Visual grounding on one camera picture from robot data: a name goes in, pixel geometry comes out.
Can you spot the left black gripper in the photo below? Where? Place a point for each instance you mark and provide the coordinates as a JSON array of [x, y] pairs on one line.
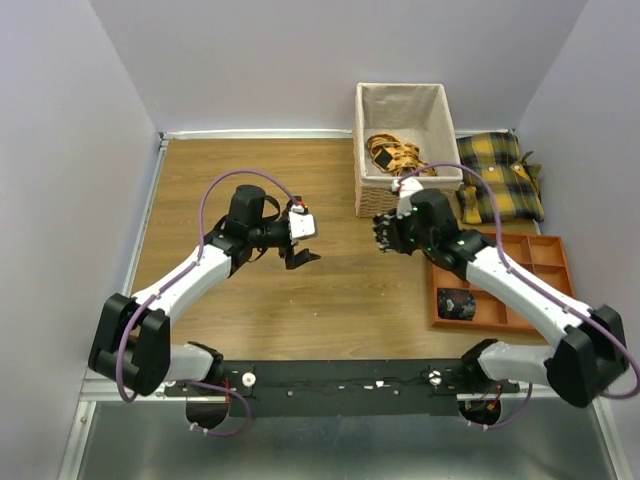
[[293, 261]]

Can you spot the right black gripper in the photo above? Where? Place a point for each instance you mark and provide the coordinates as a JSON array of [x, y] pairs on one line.
[[396, 239]]

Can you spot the black floral tie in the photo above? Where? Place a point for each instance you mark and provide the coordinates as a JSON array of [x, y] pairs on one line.
[[384, 227]]

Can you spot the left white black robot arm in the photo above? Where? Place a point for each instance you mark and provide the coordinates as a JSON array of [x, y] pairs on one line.
[[132, 345]]

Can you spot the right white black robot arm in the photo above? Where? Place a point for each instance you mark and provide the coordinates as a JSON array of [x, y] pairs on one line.
[[585, 351]]

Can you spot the rolled dark floral tie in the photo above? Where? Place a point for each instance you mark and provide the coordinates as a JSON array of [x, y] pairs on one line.
[[455, 304]]

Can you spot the orange patterned tie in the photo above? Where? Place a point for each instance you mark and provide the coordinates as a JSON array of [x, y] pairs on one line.
[[393, 156]]

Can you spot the yellow plaid shirt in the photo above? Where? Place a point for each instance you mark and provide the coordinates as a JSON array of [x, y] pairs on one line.
[[503, 178]]

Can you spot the wicker basket with liner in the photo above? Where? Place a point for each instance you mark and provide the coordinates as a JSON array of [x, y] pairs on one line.
[[416, 113]]

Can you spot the orange compartment tray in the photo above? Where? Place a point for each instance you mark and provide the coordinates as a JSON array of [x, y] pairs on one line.
[[544, 256]]

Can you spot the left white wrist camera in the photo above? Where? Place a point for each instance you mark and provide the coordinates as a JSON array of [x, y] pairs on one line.
[[301, 223]]

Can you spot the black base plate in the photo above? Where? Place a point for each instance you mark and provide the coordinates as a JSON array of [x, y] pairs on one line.
[[341, 388]]

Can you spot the aluminium frame rail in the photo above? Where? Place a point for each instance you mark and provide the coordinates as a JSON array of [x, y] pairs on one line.
[[575, 377]]

